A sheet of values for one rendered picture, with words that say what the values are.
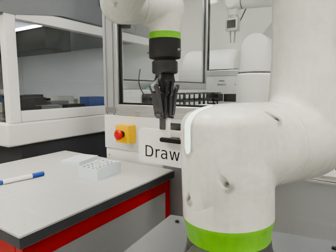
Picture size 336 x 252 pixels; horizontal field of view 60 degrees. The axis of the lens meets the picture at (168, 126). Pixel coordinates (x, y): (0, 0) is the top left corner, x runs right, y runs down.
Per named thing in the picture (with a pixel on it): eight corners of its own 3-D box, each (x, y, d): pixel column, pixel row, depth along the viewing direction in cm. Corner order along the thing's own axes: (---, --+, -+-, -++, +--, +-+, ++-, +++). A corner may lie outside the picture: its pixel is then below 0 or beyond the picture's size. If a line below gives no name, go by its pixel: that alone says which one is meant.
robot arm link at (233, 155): (308, 235, 41) (309, 100, 40) (219, 267, 34) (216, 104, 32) (244, 207, 53) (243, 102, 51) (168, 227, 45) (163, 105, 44)
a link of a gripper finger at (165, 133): (169, 118, 86) (167, 118, 85) (169, 141, 87) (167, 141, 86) (160, 117, 87) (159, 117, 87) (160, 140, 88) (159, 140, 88)
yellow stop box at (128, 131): (127, 144, 113) (127, 126, 112) (114, 142, 117) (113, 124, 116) (136, 142, 118) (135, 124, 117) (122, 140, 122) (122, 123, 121)
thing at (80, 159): (79, 166, 111) (79, 162, 111) (60, 164, 114) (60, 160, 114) (98, 159, 123) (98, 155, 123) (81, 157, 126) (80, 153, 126)
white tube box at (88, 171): (97, 180, 94) (97, 169, 93) (78, 177, 97) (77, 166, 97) (121, 171, 104) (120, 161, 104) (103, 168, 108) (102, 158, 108)
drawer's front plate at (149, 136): (220, 175, 80) (221, 135, 79) (138, 160, 96) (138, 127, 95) (223, 173, 81) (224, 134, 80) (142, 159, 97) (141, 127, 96)
